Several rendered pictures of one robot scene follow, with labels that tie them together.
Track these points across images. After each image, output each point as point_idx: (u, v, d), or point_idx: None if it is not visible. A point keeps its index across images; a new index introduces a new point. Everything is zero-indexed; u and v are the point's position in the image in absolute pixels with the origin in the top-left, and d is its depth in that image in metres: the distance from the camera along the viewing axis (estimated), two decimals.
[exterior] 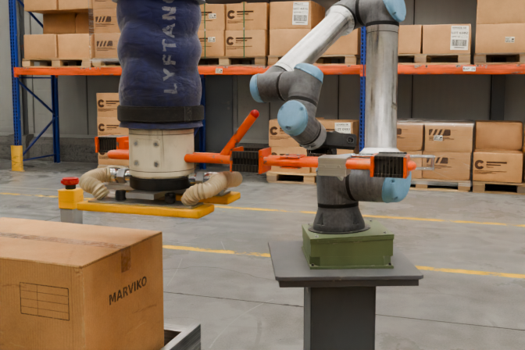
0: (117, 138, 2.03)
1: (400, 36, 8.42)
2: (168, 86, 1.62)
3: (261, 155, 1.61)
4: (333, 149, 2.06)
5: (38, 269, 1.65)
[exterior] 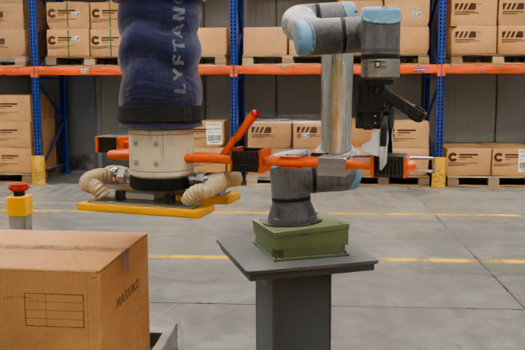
0: (117, 138, 2.03)
1: (267, 37, 8.71)
2: (178, 86, 1.63)
3: (261, 155, 1.61)
4: (391, 117, 1.54)
5: (48, 277, 1.58)
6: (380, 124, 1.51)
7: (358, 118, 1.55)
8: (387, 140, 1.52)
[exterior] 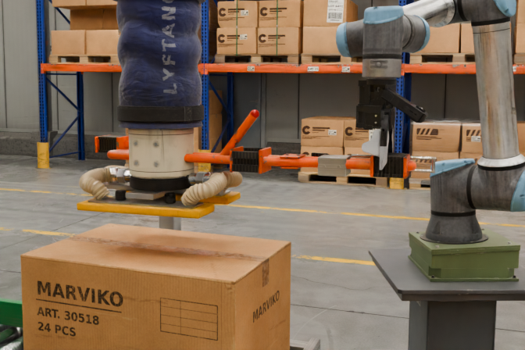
0: (117, 138, 2.03)
1: (437, 34, 8.27)
2: (168, 86, 1.62)
3: (261, 155, 1.61)
4: (391, 117, 1.54)
5: (183, 284, 1.52)
6: (381, 124, 1.51)
7: (359, 118, 1.55)
8: (387, 140, 1.52)
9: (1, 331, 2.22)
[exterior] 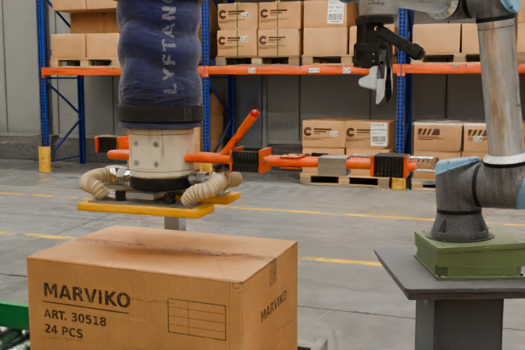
0: (117, 138, 2.03)
1: (438, 34, 8.27)
2: (168, 86, 1.62)
3: (261, 155, 1.61)
4: (390, 55, 1.52)
5: (191, 284, 1.51)
6: (379, 58, 1.49)
7: (357, 57, 1.54)
8: (385, 75, 1.50)
9: (7, 334, 2.21)
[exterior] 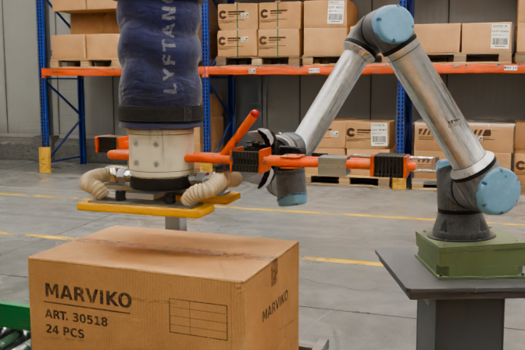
0: (117, 138, 2.03)
1: (438, 34, 8.26)
2: (168, 86, 1.62)
3: (261, 155, 1.61)
4: (277, 150, 1.76)
5: (192, 284, 1.51)
6: None
7: (251, 144, 1.78)
8: (270, 139, 1.71)
9: (8, 335, 2.21)
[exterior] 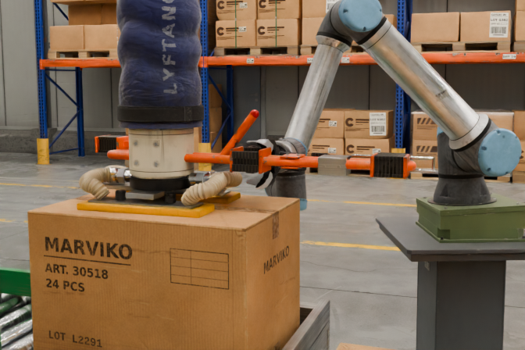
0: (117, 138, 2.03)
1: (437, 23, 8.26)
2: (168, 86, 1.62)
3: (261, 155, 1.61)
4: None
5: (193, 233, 1.51)
6: None
7: None
8: (270, 148, 1.71)
9: (8, 300, 2.20)
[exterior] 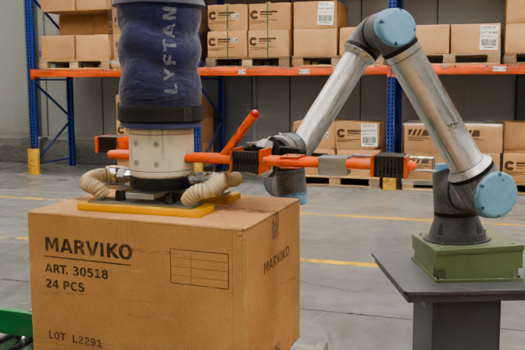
0: (117, 138, 2.03)
1: (427, 35, 8.31)
2: (169, 86, 1.62)
3: (261, 155, 1.61)
4: (277, 151, 1.76)
5: (193, 233, 1.51)
6: None
7: (251, 145, 1.78)
8: (269, 146, 1.71)
9: (5, 341, 2.20)
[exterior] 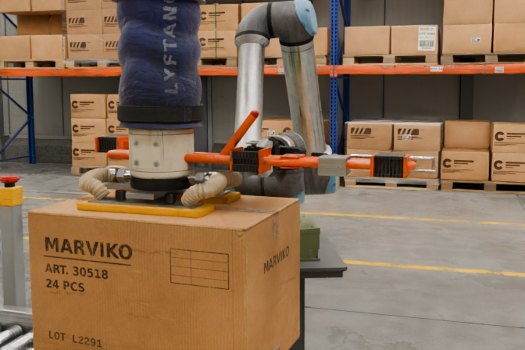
0: (117, 138, 2.03)
1: (369, 37, 8.54)
2: (169, 86, 1.62)
3: (261, 155, 1.61)
4: (277, 150, 1.76)
5: (193, 233, 1.51)
6: (269, 137, 1.74)
7: (251, 144, 1.78)
8: (269, 146, 1.71)
9: None
